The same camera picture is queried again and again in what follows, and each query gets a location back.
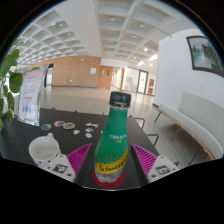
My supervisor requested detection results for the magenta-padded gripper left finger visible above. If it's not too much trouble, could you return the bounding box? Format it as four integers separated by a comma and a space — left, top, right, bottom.
42, 143, 95, 184

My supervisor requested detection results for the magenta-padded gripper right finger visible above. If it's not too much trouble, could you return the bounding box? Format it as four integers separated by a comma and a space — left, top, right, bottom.
129, 143, 179, 185

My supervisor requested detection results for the green drink bottle black cap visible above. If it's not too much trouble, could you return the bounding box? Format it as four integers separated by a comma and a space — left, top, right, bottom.
93, 90, 132, 184

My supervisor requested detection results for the black metal chair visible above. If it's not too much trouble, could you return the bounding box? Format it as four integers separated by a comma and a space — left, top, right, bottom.
145, 133, 160, 148
128, 114, 147, 130

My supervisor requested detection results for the white dotted mug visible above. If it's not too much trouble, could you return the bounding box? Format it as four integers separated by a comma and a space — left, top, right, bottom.
28, 132, 62, 169

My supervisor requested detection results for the long white padded bench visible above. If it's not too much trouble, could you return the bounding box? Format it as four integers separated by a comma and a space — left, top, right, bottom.
152, 91, 224, 161

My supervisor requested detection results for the clear acrylic sign stand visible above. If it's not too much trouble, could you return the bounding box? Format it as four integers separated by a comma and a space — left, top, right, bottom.
17, 67, 48, 127

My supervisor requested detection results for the dark framed glass door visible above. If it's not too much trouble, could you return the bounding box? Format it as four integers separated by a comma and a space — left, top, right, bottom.
137, 69, 149, 94

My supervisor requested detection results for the green leafy potted plant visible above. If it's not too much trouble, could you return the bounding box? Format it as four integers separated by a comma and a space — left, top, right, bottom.
0, 39, 24, 131

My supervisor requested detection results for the dark framed landscape painting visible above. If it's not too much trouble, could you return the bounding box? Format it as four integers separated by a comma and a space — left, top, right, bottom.
186, 35, 224, 78

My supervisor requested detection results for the recessed ceiling lights group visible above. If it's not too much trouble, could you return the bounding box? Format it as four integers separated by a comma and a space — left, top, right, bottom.
46, 14, 158, 64

